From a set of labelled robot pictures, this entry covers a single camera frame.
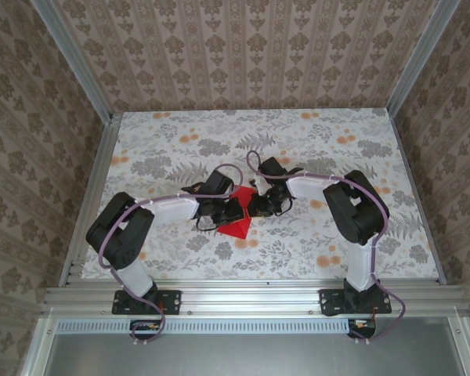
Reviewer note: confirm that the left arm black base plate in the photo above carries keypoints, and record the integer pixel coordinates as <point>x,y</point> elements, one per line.
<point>172,301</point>

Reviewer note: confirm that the aluminium frame post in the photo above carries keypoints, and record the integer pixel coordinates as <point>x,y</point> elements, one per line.
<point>420,55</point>
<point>74,62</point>

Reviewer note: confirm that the red square paper sheet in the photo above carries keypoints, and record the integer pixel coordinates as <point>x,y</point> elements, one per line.
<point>237,231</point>

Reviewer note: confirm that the floral patterned table cover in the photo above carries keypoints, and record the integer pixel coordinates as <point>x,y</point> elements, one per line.
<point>282,258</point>

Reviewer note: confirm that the grey metal sheet panel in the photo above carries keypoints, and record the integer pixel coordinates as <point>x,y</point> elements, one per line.
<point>250,356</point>

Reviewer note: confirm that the wide aluminium frame rail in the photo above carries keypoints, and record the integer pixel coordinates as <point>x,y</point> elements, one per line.
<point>250,297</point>

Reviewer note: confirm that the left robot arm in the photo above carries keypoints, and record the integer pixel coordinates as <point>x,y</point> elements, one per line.
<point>121,235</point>

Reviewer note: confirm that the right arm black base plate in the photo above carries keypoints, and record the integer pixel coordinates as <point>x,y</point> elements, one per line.
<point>327,301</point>

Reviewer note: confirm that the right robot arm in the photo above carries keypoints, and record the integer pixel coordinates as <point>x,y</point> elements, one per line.
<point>356,219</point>

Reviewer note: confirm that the aluminium side rail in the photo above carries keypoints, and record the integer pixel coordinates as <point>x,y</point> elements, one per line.
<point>416,196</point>
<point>93,196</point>

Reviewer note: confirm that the aluminium lower frame rail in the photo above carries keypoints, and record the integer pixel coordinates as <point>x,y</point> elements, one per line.
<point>460,348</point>
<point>37,352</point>

